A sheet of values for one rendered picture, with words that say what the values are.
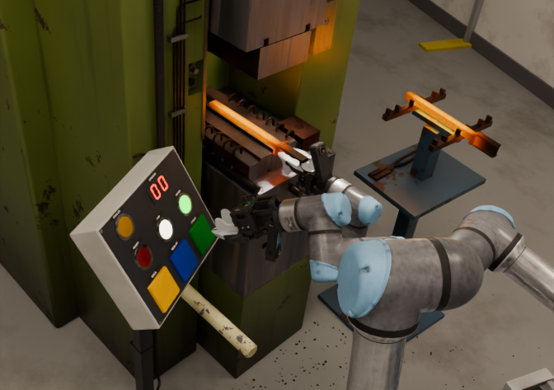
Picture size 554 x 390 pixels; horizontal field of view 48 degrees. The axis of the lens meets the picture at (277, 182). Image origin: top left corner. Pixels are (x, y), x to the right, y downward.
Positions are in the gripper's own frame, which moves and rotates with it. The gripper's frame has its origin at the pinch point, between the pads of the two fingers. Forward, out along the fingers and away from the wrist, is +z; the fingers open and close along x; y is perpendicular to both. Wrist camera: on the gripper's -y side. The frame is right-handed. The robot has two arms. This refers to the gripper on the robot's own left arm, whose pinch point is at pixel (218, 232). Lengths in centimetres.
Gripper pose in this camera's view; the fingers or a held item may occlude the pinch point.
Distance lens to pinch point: 155.1
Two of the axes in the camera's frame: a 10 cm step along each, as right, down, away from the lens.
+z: -8.6, 1.5, 4.9
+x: -3.4, 5.6, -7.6
